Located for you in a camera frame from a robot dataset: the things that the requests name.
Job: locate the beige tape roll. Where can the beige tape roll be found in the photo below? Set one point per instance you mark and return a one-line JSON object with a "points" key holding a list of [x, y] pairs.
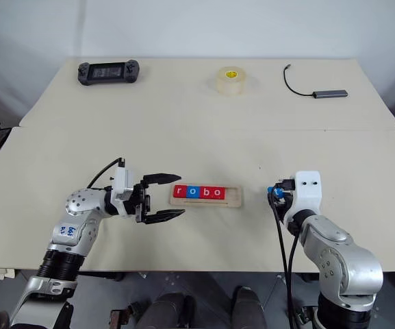
{"points": [[230, 82]]}

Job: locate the light wooden letter tray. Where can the light wooden letter tray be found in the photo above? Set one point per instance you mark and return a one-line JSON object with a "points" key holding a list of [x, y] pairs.
{"points": [[232, 199]]}

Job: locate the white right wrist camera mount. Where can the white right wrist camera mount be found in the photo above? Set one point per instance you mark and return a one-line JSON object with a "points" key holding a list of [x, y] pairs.
{"points": [[306, 192]]}

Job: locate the blue letter o block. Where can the blue letter o block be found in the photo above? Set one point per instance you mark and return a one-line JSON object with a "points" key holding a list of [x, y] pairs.
{"points": [[192, 192]]}

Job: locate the blue letter t block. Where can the blue letter t block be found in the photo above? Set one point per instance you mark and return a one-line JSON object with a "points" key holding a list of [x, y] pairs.
{"points": [[278, 192]]}

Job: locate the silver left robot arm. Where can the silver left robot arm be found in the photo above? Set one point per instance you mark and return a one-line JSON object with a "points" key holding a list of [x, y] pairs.
{"points": [[79, 209]]}

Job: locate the dark rounded shape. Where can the dark rounded shape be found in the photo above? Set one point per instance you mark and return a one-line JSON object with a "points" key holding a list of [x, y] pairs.
{"points": [[248, 308], [166, 312]]}

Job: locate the black table frame bar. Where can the black table frame bar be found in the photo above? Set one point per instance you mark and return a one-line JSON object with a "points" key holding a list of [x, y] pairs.
{"points": [[200, 275]]}

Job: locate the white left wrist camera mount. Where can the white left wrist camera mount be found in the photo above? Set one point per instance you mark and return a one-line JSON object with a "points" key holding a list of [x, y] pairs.
{"points": [[123, 185]]}

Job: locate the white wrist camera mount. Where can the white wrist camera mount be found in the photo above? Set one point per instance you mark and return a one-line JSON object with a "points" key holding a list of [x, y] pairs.
{"points": [[123, 185], [306, 192]]}

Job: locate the red letter b block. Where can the red letter b block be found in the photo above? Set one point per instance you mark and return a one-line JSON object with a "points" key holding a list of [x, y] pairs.
{"points": [[205, 192]]}

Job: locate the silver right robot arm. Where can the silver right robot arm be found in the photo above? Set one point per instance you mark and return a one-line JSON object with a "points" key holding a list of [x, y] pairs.
{"points": [[341, 253]]}

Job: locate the black handheld game controller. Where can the black handheld game controller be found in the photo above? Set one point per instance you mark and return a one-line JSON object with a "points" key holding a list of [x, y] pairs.
{"points": [[109, 72]]}

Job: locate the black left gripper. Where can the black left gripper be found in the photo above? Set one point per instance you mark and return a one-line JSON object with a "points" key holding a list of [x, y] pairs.
{"points": [[139, 202]]}

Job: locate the red letter o block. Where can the red letter o block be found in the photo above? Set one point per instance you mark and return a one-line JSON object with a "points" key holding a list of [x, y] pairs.
{"points": [[218, 193]]}

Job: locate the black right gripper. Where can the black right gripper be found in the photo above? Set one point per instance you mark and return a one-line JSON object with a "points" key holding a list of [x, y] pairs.
{"points": [[288, 195]]}

